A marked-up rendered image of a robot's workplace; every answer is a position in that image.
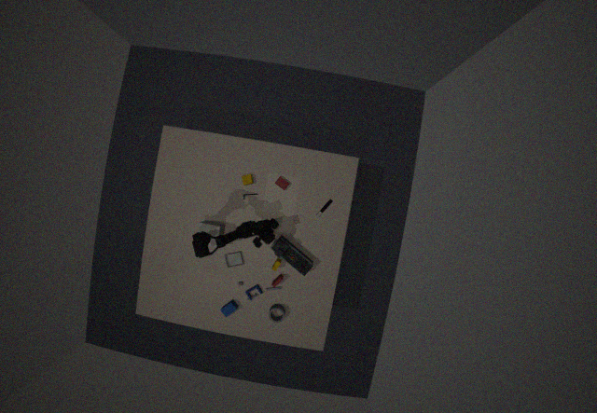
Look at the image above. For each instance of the olive yellow block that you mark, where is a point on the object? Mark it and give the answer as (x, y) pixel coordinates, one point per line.
(276, 264)
(247, 179)

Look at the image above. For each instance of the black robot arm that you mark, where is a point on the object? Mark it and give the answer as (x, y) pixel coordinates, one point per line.
(201, 240)

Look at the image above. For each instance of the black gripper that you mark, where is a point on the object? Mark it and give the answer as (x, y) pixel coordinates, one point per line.
(256, 240)

